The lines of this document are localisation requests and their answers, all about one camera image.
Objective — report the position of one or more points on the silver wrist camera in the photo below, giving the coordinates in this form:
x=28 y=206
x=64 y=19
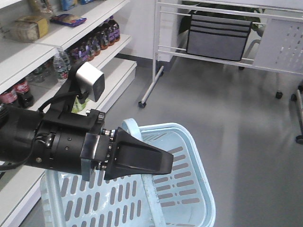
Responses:
x=90 y=80

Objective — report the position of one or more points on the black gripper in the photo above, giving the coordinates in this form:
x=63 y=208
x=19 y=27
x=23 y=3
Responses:
x=78 y=144

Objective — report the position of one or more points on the coke plastic bottle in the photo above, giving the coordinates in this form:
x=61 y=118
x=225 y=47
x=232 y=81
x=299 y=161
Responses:
x=10 y=97
x=23 y=92

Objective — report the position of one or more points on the white rolling rack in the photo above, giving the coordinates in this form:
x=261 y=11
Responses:
x=257 y=34

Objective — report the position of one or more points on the blue snack bag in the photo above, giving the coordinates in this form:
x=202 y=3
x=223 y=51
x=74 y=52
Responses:
x=69 y=20

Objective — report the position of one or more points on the grey fabric organizer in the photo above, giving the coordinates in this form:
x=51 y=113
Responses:
x=217 y=37

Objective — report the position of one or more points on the light blue plastic basket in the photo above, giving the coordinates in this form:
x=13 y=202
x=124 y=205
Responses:
x=182 y=198

